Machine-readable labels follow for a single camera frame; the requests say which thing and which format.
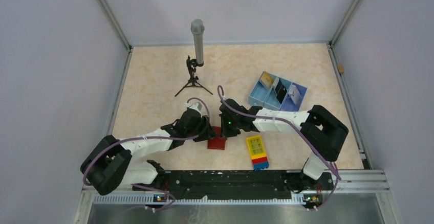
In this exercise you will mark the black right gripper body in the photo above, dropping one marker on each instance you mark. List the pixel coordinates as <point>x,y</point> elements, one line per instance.
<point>230,128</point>

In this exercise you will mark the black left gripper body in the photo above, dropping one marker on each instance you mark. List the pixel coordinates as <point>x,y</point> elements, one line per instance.
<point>200,127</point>

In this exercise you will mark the red leather card holder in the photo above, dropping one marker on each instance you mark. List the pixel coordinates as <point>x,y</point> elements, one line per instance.
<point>217,143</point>

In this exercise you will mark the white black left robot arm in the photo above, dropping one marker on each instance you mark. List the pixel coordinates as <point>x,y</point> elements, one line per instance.
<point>114,162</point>

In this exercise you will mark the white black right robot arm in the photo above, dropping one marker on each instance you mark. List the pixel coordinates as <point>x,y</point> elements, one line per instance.
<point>318,128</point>

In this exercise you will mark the blue three-slot card box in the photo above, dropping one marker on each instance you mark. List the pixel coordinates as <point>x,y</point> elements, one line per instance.
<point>262,96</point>

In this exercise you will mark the yellow red blue toy block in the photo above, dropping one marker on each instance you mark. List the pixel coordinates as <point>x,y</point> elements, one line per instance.
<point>257,153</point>

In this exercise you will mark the black tripod stand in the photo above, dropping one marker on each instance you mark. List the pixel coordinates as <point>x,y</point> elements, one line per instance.
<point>193,80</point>

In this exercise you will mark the grey microphone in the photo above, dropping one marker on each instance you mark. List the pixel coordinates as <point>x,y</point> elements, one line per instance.
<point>197,28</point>

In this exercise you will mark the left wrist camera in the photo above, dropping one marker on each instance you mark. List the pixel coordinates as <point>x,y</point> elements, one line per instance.
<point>195,106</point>

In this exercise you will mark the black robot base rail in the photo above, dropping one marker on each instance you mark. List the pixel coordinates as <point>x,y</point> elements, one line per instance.
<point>239,184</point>

